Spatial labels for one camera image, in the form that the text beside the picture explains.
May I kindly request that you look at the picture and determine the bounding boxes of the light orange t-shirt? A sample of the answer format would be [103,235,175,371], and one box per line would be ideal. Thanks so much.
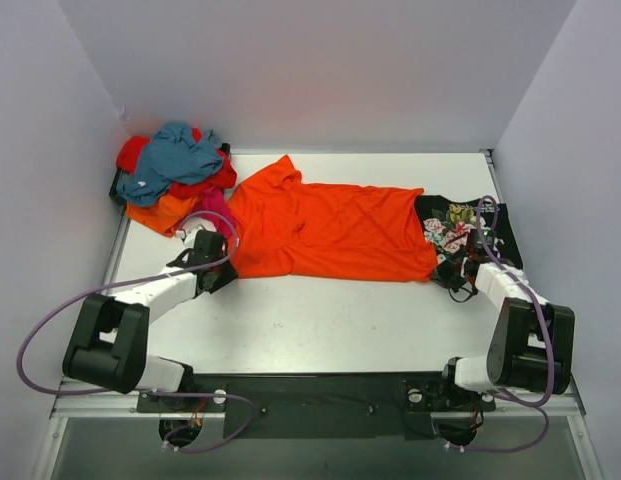
[125,194,199,237]

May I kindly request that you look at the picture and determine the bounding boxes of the blue t-shirt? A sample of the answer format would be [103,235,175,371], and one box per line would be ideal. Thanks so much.
[116,122,224,207]

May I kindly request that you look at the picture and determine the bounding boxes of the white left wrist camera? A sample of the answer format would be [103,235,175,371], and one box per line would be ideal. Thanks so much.
[176,219,217,245]

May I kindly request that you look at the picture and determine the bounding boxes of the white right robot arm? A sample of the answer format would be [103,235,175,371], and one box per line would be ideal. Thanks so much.
[433,230,575,409]

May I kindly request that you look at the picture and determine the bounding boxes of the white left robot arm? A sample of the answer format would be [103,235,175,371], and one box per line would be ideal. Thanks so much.
[62,229,238,412]

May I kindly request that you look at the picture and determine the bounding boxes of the aluminium front rail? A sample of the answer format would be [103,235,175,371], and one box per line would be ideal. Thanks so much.
[49,372,589,420]

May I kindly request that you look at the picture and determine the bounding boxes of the red t-shirt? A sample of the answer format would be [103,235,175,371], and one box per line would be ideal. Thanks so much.
[116,128,237,199]

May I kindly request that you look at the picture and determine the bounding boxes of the black floral t-shirt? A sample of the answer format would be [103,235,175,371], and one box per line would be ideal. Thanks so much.
[414,195,523,270]

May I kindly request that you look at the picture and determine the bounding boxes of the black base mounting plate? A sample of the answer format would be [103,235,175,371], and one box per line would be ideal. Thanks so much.
[137,372,496,445]

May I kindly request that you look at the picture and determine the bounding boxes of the pink t-shirt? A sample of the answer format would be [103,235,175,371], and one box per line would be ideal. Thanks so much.
[193,187,236,239]

